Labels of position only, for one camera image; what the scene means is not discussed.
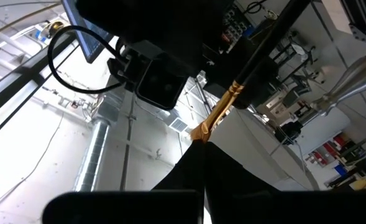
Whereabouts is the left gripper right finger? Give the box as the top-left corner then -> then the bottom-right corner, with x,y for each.
203,141 -> 366,224

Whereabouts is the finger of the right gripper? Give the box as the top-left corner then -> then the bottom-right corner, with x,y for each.
234,60 -> 280,110
201,40 -> 249,94

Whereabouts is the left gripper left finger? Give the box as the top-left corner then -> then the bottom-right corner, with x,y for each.
42,140 -> 206,224

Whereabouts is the orange-handled paintbrush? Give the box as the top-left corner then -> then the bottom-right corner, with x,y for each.
189,0 -> 311,144

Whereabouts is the grey monitor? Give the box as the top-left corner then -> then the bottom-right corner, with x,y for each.
61,0 -> 115,65

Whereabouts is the black overhead crossbar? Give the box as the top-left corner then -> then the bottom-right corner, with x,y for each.
0,30 -> 78,147

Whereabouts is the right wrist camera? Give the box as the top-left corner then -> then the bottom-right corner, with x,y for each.
106,40 -> 190,111

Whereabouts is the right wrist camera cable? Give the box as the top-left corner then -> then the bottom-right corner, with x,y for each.
47,24 -> 126,95

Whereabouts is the black aluminium table frame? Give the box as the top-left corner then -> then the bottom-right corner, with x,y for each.
339,0 -> 366,45

